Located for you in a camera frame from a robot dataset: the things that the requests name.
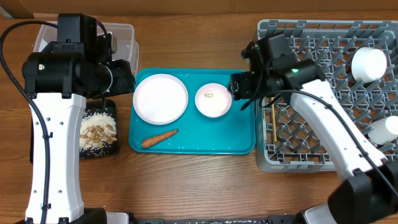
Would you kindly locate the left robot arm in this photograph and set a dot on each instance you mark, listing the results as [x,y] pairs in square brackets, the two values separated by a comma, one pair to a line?
[59,80]

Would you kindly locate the wooden chopstick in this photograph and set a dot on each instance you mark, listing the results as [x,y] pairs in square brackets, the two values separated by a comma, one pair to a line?
[274,123]

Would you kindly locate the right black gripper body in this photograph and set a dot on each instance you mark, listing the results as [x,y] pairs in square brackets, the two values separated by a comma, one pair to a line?
[249,85]

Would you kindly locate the clear plastic bin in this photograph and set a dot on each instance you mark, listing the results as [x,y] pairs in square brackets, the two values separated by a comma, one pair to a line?
[127,47]

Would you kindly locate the black tray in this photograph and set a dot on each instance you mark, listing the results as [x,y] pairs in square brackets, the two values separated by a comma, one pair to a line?
[107,106]

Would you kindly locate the pink bowl with food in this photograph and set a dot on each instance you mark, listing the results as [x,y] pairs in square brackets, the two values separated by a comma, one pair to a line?
[213,100]

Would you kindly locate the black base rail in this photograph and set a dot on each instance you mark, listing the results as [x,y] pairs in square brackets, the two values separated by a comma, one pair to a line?
[273,219]

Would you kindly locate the orange carrot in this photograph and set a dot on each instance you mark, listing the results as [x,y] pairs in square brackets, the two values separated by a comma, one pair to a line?
[152,141]

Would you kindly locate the rice and food scraps pile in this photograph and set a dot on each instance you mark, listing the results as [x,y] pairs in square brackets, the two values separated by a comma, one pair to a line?
[98,131]

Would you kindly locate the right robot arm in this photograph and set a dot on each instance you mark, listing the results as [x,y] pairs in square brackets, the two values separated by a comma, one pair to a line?
[368,189]

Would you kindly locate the large white bowl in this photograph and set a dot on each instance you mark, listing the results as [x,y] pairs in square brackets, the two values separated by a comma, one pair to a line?
[368,64]

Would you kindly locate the white plate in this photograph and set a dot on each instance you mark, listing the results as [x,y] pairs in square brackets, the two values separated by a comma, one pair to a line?
[160,99]

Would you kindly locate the small white cup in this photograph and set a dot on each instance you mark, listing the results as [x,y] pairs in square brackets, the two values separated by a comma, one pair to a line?
[384,130]

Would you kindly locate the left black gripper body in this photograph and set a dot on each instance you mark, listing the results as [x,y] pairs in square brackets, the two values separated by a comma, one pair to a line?
[122,79]

